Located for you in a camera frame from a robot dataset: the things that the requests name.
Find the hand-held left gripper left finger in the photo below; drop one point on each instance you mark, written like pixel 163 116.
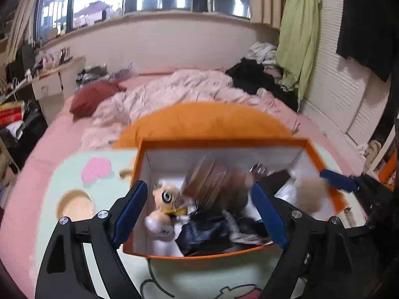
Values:
pixel 131 211

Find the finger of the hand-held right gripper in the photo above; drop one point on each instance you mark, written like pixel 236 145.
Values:
pixel 339 180

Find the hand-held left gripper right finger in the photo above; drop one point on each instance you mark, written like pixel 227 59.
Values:
pixel 269 215

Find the brown fluffy scrunchie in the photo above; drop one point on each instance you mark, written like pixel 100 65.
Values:
pixel 310 196

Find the silver hair clip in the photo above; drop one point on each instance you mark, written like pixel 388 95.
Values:
pixel 258 169

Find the orange cardboard box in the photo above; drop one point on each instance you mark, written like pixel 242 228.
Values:
pixel 174 165

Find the black lace-trimmed cloth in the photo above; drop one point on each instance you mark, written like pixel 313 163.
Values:
pixel 205 230

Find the light green cartoon desktop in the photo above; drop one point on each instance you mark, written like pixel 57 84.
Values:
pixel 65 171

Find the orange container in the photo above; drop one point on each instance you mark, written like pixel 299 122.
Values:
pixel 389 169

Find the beige cloth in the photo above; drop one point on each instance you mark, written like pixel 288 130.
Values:
pixel 372 152

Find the orange pillow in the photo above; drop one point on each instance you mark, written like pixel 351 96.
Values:
pixel 202 121

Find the dark red pillow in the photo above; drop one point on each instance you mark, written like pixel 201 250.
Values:
pixel 90 98

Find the black bag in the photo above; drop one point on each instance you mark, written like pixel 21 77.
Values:
pixel 28 127

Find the black clothes pile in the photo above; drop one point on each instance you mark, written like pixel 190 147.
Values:
pixel 249 74

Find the pink floral quilt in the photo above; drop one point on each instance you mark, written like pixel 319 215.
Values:
pixel 187 84

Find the lilac printed packet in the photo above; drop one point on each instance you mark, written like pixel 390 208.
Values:
pixel 124 71

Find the grey striped garment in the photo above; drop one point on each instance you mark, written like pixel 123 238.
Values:
pixel 93 73

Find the white side desk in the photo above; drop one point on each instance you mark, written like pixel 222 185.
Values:
pixel 46 88

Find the light green hanging garment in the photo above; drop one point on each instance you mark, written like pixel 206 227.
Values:
pixel 296 37

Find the white clothes pile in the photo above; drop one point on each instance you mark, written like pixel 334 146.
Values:
pixel 260 51

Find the red printed box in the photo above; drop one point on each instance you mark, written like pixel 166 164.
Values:
pixel 11 115

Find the black hanging garment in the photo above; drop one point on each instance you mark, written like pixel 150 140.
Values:
pixel 364 21

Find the black monitor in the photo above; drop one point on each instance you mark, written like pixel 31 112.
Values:
pixel 27 57

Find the cream curtain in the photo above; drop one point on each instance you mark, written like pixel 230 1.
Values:
pixel 265 0
pixel 21 21

